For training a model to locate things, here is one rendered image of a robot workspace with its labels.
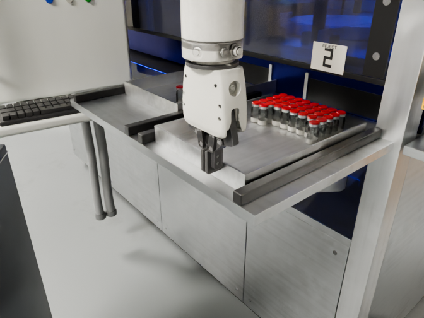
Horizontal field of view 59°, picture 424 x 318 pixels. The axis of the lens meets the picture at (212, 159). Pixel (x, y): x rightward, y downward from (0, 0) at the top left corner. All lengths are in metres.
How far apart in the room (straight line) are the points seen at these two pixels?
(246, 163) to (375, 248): 0.42
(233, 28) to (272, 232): 0.79
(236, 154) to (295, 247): 0.50
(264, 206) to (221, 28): 0.26
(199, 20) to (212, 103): 0.11
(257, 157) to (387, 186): 0.32
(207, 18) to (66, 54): 0.95
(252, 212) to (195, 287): 1.14
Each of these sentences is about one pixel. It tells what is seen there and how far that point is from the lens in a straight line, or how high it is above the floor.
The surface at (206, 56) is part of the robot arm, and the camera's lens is 0.50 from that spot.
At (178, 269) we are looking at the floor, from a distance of 1.75.
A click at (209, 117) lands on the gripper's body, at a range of 0.53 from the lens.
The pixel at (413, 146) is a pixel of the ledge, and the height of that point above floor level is 0.88.
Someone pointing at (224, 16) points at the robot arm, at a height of 1.14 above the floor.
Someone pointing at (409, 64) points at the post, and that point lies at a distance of 0.80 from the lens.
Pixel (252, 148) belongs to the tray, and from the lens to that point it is 0.73.
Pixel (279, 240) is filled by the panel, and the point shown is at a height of 0.47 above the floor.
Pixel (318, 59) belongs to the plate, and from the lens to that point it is 0.90.
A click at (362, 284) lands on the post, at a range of 1.04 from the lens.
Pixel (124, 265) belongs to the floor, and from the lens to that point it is 1.80.
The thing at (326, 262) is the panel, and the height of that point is 0.49.
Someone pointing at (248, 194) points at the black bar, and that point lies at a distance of 0.56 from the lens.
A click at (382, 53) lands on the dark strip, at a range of 0.82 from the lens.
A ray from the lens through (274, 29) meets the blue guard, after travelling 0.98.
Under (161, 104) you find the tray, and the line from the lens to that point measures 0.94.
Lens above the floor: 1.19
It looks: 27 degrees down
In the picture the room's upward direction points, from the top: straight up
